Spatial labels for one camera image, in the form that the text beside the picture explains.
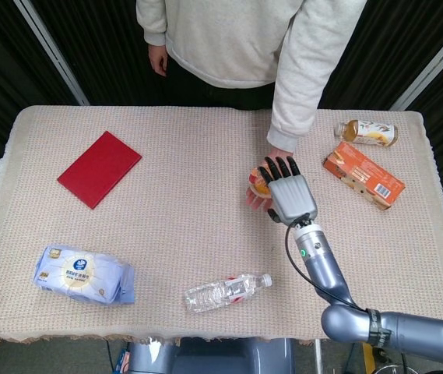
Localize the black printed arm strap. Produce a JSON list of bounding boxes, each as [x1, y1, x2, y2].
[[364, 308, 392, 348]]

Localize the person's right hand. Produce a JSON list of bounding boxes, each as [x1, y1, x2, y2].
[[147, 42, 169, 77]]

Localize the clear plastic water bottle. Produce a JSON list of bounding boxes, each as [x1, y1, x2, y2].
[[184, 273, 273, 314]]

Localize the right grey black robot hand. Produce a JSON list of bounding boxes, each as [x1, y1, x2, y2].
[[257, 156, 319, 228]]

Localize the person's left hand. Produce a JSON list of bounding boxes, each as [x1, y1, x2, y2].
[[244, 147, 296, 213]]

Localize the orange cardboard snack box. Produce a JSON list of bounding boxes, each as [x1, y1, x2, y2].
[[322, 140, 406, 212]]

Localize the blue white tissue pack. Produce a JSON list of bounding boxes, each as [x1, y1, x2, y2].
[[32, 245, 136, 306]]

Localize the small orange snack item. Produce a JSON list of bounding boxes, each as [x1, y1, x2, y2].
[[247, 164, 273, 196]]

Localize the person's left sleeve forearm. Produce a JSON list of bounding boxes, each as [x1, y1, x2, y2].
[[266, 0, 368, 153]]

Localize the yellow tea drink bottle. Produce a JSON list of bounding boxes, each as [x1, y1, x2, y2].
[[334, 119, 399, 148]]

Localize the light grey sweatshirt torso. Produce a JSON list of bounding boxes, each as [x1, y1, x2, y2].
[[135, 0, 304, 90]]

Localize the white metal frame post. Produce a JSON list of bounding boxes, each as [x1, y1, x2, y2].
[[13, 0, 90, 107], [389, 25, 443, 112]]

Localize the red notebook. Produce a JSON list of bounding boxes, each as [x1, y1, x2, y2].
[[56, 130, 143, 210]]

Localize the beige woven tablecloth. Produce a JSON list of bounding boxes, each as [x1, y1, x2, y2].
[[0, 104, 443, 348]]

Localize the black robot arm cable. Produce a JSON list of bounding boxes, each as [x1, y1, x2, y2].
[[284, 223, 367, 312]]

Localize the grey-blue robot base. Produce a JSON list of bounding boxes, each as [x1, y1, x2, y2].
[[127, 337, 296, 374]]

